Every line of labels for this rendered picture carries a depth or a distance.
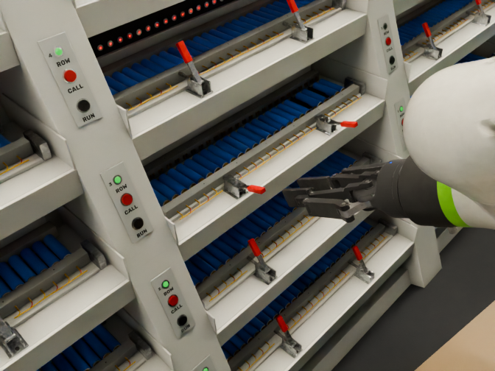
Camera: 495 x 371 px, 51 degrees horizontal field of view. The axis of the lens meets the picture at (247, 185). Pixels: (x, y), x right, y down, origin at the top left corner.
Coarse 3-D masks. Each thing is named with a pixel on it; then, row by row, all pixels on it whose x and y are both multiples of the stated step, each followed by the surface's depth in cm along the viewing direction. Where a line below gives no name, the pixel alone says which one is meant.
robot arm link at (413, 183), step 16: (400, 176) 60; (416, 176) 58; (400, 192) 60; (416, 192) 58; (432, 192) 57; (416, 208) 59; (432, 208) 57; (416, 224) 62; (432, 224) 60; (448, 224) 58
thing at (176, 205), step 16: (336, 96) 114; (352, 96) 117; (320, 112) 110; (288, 128) 105; (304, 128) 108; (272, 144) 102; (240, 160) 98; (256, 160) 100; (192, 192) 91; (208, 192) 94; (176, 208) 89
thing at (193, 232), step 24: (336, 72) 123; (360, 72) 117; (360, 96) 118; (384, 96) 116; (216, 120) 107; (336, 120) 111; (360, 120) 112; (312, 144) 105; (336, 144) 109; (264, 168) 100; (288, 168) 99; (264, 192) 97; (192, 216) 90; (216, 216) 90; (240, 216) 95; (192, 240) 87
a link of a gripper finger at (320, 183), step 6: (300, 180) 83; (306, 180) 81; (312, 180) 80; (318, 180) 79; (324, 180) 78; (330, 180) 78; (300, 186) 83; (306, 186) 82; (312, 186) 81; (318, 186) 80; (324, 186) 79; (330, 186) 78
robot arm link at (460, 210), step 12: (444, 192) 55; (456, 192) 54; (444, 204) 56; (456, 204) 55; (468, 204) 53; (480, 204) 48; (456, 216) 56; (468, 216) 54; (480, 216) 53; (492, 216) 51; (492, 228) 54
